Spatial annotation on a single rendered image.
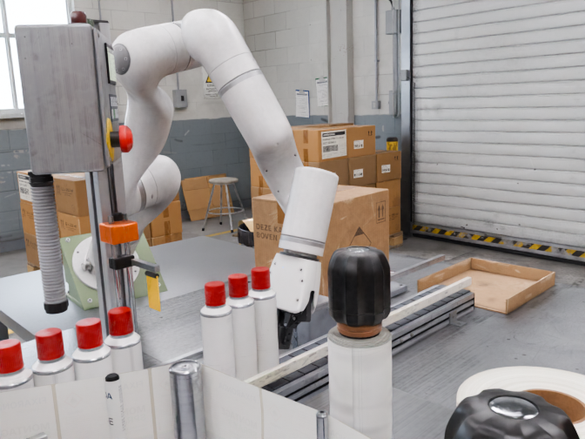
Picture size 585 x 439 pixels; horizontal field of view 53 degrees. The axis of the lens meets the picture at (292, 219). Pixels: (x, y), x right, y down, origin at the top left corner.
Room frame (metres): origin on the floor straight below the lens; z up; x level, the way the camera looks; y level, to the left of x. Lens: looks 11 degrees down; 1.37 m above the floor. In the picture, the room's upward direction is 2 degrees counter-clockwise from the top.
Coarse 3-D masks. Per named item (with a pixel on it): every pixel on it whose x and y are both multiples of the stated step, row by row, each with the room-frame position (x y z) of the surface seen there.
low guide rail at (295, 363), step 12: (444, 288) 1.35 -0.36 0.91; (456, 288) 1.38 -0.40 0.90; (420, 300) 1.28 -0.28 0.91; (432, 300) 1.30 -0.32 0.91; (396, 312) 1.20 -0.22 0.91; (408, 312) 1.23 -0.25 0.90; (384, 324) 1.17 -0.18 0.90; (324, 348) 1.04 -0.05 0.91; (288, 360) 0.98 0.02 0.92; (300, 360) 0.99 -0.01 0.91; (312, 360) 1.01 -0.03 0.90; (264, 372) 0.94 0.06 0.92; (276, 372) 0.95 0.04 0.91; (288, 372) 0.97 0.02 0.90; (252, 384) 0.91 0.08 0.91; (264, 384) 0.93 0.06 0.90
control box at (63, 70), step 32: (32, 32) 0.78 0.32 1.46; (64, 32) 0.78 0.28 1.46; (96, 32) 0.79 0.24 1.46; (32, 64) 0.77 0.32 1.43; (64, 64) 0.78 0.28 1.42; (96, 64) 0.79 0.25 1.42; (32, 96) 0.77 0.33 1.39; (64, 96) 0.78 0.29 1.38; (96, 96) 0.79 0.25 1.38; (32, 128) 0.77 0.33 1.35; (64, 128) 0.78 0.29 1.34; (96, 128) 0.79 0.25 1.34; (32, 160) 0.77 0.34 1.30; (64, 160) 0.78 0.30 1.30; (96, 160) 0.79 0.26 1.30
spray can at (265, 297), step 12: (252, 276) 0.98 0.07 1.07; (264, 276) 0.97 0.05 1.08; (252, 288) 0.98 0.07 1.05; (264, 288) 0.97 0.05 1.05; (264, 300) 0.96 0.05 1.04; (276, 300) 0.99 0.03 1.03; (264, 312) 0.96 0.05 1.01; (276, 312) 0.98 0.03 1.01; (264, 324) 0.96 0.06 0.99; (276, 324) 0.98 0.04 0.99; (264, 336) 0.96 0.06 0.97; (276, 336) 0.98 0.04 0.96; (264, 348) 0.96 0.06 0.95; (276, 348) 0.98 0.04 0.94; (264, 360) 0.96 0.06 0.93; (276, 360) 0.97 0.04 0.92
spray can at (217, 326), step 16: (208, 288) 0.90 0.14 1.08; (224, 288) 0.91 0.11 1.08; (208, 304) 0.90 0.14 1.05; (224, 304) 0.91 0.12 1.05; (208, 320) 0.89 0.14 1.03; (224, 320) 0.89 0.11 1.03; (208, 336) 0.89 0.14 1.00; (224, 336) 0.89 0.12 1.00; (208, 352) 0.89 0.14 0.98; (224, 352) 0.89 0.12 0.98; (224, 368) 0.89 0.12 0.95
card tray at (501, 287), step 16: (448, 272) 1.68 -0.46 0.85; (464, 272) 1.74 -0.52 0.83; (480, 272) 1.74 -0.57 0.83; (496, 272) 1.72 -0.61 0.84; (512, 272) 1.68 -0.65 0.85; (528, 272) 1.65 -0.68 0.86; (544, 272) 1.61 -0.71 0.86; (464, 288) 1.58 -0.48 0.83; (480, 288) 1.58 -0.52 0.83; (496, 288) 1.57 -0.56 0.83; (512, 288) 1.57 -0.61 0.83; (528, 288) 1.47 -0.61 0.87; (544, 288) 1.55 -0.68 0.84; (480, 304) 1.45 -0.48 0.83; (496, 304) 1.45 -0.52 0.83; (512, 304) 1.41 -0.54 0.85
